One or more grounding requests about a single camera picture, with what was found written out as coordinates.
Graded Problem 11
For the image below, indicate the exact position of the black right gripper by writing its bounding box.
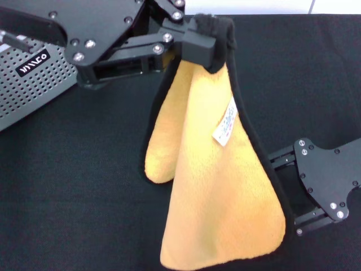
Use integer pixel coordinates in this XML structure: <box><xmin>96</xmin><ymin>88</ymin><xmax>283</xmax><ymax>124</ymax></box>
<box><xmin>268</xmin><ymin>137</ymin><xmax>361</xmax><ymax>237</ymax></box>

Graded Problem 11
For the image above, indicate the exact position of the black tablecloth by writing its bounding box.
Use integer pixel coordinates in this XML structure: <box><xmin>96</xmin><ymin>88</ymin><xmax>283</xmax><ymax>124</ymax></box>
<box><xmin>0</xmin><ymin>14</ymin><xmax>361</xmax><ymax>271</ymax></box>

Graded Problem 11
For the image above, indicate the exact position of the left gripper cable with plug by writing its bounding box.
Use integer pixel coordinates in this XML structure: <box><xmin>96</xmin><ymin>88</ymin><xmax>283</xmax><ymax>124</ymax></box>
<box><xmin>0</xmin><ymin>30</ymin><xmax>33</xmax><ymax>53</ymax></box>

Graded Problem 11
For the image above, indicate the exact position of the yellow towel black edge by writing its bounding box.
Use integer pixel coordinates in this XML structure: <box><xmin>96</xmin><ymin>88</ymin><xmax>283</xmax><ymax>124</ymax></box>
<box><xmin>142</xmin><ymin>12</ymin><xmax>296</xmax><ymax>271</ymax></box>

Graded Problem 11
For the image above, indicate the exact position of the grey perforated storage box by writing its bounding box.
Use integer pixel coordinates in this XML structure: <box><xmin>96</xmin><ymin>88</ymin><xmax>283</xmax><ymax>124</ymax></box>
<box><xmin>0</xmin><ymin>35</ymin><xmax>79</xmax><ymax>132</ymax></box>

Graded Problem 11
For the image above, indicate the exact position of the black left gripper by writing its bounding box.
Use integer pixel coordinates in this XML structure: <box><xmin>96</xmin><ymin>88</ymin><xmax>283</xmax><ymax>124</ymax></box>
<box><xmin>0</xmin><ymin>0</ymin><xmax>199</xmax><ymax>91</ymax></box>

